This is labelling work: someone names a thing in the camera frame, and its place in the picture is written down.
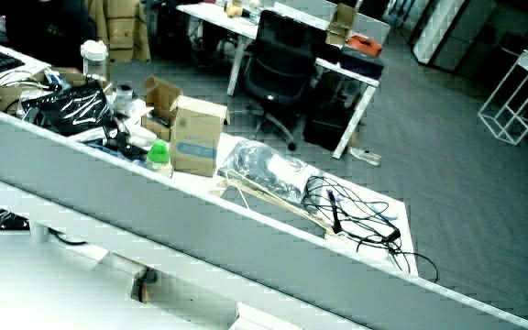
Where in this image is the grey desk partition panel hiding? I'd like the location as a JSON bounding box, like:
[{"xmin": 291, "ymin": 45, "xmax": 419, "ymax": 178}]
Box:
[{"xmin": 0, "ymin": 98, "xmax": 528, "ymax": 330}]

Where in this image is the white desk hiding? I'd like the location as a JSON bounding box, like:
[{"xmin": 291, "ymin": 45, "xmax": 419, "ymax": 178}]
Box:
[{"xmin": 0, "ymin": 185, "xmax": 247, "ymax": 330}]

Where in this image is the cardboard box with blue label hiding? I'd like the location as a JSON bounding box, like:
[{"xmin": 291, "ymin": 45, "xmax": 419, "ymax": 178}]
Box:
[{"xmin": 169, "ymin": 94, "xmax": 231, "ymax": 179}]

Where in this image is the black box under table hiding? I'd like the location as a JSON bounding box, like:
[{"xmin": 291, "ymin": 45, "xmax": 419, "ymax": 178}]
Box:
[{"xmin": 302, "ymin": 97, "xmax": 356, "ymax": 152}]

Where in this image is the black office chair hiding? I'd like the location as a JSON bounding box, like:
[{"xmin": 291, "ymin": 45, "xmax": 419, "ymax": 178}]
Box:
[{"xmin": 239, "ymin": 9, "xmax": 328, "ymax": 153}]

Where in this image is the green bottle cap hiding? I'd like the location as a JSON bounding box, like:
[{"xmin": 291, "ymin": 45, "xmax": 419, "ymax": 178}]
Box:
[{"xmin": 145, "ymin": 138, "xmax": 174, "ymax": 178}]

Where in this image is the open brown cardboard box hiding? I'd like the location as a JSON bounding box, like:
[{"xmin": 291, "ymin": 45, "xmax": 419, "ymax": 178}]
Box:
[{"xmin": 140, "ymin": 75, "xmax": 184, "ymax": 143}]

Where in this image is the black case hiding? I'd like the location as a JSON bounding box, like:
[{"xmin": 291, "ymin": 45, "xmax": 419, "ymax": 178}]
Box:
[{"xmin": 338, "ymin": 45, "xmax": 385, "ymax": 80}]

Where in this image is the cluttered white table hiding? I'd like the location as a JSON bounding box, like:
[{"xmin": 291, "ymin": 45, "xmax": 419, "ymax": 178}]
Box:
[{"xmin": 0, "ymin": 33, "xmax": 420, "ymax": 277}]

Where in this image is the orange bag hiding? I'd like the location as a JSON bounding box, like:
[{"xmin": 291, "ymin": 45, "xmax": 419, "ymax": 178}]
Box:
[{"xmin": 346, "ymin": 35, "xmax": 385, "ymax": 58}]

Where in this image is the white background table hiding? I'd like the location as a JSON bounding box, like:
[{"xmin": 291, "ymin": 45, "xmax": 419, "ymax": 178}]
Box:
[{"xmin": 175, "ymin": 1, "xmax": 381, "ymax": 160}]

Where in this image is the grey tape roll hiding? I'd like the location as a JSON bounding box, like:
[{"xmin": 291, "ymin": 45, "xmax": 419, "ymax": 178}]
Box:
[{"xmin": 114, "ymin": 83, "xmax": 136, "ymax": 101}]

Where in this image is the small cardboard box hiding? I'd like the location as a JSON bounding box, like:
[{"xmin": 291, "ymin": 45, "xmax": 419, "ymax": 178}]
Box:
[{"xmin": 324, "ymin": 3, "xmax": 358, "ymax": 48}]

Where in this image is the stack of cardboard boxes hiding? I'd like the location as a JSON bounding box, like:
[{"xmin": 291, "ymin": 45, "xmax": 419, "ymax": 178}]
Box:
[{"xmin": 84, "ymin": 0, "xmax": 152, "ymax": 63}]

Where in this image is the black plastic bag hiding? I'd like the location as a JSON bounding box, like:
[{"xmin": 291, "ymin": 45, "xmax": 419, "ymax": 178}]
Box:
[{"xmin": 19, "ymin": 81, "xmax": 115, "ymax": 138}]

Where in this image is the clear jar with white lid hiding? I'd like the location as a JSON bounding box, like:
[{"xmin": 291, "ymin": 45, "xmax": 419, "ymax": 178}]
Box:
[{"xmin": 80, "ymin": 39, "xmax": 111, "ymax": 84}]

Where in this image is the grey cabinet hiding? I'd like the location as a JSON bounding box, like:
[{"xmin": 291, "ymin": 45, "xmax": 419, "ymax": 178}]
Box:
[{"xmin": 412, "ymin": 0, "xmax": 498, "ymax": 72}]

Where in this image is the black crumpled object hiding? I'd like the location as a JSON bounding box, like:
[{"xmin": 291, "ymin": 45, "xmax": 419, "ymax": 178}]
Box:
[{"xmin": 0, "ymin": 209, "xmax": 31, "ymax": 232}]

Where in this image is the clear plastic bag with cables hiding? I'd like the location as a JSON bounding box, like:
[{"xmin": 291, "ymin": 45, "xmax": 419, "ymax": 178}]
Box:
[{"xmin": 217, "ymin": 138, "xmax": 325, "ymax": 205}]

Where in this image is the light wooden frame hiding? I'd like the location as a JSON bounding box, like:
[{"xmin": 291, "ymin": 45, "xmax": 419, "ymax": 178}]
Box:
[{"xmin": 208, "ymin": 169, "xmax": 344, "ymax": 238}]

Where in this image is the tangle of black cables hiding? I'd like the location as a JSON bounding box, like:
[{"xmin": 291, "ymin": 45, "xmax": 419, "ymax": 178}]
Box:
[{"xmin": 300, "ymin": 174, "xmax": 440, "ymax": 284}]

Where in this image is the cable clamp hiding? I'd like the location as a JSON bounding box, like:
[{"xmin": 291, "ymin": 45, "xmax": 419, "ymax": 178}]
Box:
[{"xmin": 130, "ymin": 267, "xmax": 160, "ymax": 304}]

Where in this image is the black cable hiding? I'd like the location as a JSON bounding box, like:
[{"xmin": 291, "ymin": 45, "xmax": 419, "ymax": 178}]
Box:
[{"xmin": 47, "ymin": 227, "xmax": 89, "ymax": 247}]

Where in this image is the white wire frame rack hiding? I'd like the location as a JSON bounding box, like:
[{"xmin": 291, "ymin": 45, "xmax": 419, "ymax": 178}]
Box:
[{"xmin": 476, "ymin": 49, "xmax": 528, "ymax": 147}]

